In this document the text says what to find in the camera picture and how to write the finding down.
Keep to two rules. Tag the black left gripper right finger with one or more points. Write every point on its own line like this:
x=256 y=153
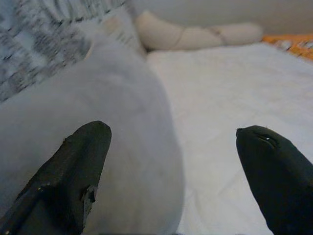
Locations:
x=281 y=183

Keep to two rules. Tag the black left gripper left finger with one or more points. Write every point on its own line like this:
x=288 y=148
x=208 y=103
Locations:
x=61 y=183

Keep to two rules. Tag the plain grey pillow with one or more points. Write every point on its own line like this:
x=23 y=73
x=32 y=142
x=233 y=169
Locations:
x=110 y=98

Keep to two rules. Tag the white quilted mattress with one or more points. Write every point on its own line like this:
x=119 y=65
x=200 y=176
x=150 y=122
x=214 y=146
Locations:
x=220 y=98

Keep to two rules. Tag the orange cartoon print blanket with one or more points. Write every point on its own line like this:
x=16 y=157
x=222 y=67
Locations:
x=293 y=42

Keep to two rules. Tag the grey white patterned blanket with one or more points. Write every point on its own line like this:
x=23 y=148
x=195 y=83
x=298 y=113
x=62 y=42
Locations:
x=36 y=36

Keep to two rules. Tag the beige text print pillow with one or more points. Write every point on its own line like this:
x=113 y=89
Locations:
x=117 y=31

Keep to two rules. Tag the beige braided bolster cushion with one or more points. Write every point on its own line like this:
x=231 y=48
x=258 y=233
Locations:
x=195 y=36

